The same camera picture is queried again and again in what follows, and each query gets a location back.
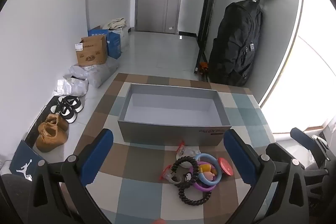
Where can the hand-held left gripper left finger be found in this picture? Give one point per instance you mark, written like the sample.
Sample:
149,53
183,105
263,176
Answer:
98,153

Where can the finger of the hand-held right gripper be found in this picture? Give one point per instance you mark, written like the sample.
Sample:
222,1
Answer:
302,136
281,151

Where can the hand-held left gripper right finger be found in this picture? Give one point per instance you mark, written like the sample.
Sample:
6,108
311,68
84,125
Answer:
239,155

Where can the red round hair clip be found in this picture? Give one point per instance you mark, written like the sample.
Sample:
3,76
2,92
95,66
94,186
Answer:
225,167

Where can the yellow pink hair clip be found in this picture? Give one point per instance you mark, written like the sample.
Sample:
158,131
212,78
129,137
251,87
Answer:
205,169

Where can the clear packet white earrings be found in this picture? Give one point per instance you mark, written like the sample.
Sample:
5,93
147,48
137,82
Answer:
187,152

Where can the grey cardboard box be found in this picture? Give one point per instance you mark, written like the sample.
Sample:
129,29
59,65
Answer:
168,132

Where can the clear packet red top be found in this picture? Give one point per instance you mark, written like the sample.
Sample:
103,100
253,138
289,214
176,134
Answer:
168,174

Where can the checkered tablecloth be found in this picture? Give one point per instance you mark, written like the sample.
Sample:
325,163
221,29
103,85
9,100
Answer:
141,161

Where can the tan suede shoe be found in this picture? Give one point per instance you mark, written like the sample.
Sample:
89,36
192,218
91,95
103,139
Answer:
59,123
51,138

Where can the bright arched window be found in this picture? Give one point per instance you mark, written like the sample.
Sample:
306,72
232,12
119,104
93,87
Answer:
315,69

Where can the black shoe mat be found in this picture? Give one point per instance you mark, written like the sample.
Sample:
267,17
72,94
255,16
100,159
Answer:
32,132

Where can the crumpled white plastic bag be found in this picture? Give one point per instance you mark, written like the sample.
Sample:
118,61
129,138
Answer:
73,86

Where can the blue Jordan shoebox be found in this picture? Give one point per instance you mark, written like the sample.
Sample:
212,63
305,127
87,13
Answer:
25,158

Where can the grey plastic mailer bag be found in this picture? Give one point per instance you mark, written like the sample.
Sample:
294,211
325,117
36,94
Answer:
97,73

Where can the small orange object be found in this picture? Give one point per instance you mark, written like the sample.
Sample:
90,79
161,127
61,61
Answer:
203,67

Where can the brown cardboard box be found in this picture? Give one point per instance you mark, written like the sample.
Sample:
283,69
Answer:
92,52

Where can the blue carton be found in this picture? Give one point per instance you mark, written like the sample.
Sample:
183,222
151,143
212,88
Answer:
114,45
95,31

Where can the black backpack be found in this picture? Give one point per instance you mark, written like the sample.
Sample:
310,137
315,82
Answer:
236,43

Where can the cream cloth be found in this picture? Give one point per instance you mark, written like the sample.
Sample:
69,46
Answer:
115,23

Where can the black metal rack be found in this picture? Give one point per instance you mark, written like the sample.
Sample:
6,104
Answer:
210,3

